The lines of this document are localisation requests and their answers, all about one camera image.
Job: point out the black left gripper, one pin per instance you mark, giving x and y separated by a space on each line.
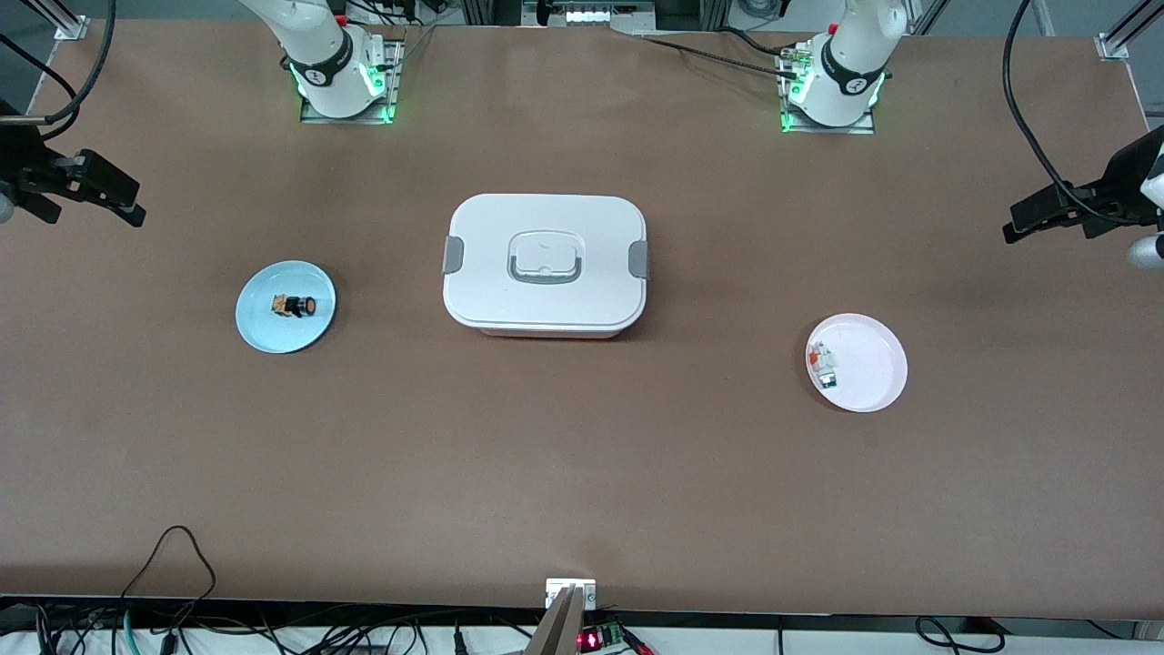
1115 185

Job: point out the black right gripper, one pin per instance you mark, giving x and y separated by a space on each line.
20 160

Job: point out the orange and black switch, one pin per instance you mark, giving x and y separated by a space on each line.
296 306

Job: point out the light blue plate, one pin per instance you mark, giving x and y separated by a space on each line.
273 332

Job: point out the pale pink plate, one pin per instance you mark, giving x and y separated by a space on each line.
873 364

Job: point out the white lidded lunch box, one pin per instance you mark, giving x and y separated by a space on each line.
546 264

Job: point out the white lit panel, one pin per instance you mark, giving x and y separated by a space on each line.
605 15

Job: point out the circuit board with red LED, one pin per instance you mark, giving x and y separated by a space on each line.
600 637

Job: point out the aluminium frame post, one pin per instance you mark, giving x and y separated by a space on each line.
71 29
1114 47

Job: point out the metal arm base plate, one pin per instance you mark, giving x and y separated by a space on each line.
396 77
855 130

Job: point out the red and white switch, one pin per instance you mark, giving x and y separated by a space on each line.
823 355

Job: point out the small metal edge bracket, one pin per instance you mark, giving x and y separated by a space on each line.
570 591

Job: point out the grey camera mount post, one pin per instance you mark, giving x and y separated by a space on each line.
559 628

